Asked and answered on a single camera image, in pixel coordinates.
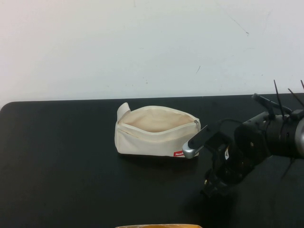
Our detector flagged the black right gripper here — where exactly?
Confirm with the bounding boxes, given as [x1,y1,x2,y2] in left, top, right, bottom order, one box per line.
[200,118,271,198]

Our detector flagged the black zip tie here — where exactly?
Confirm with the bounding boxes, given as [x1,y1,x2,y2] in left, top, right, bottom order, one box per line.
[273,79,285,117]
[282,156,295,179]
[287,88,304,108]

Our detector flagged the yellow cardboard box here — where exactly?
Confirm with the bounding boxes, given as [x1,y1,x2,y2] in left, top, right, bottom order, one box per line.
[114,223,201,228]

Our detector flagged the cream fabric pencil case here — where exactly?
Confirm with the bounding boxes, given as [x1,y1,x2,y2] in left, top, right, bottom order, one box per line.
[114,102,201,158]

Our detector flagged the black camera cable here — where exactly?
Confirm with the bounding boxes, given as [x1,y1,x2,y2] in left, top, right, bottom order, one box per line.
[213,118,243,130]

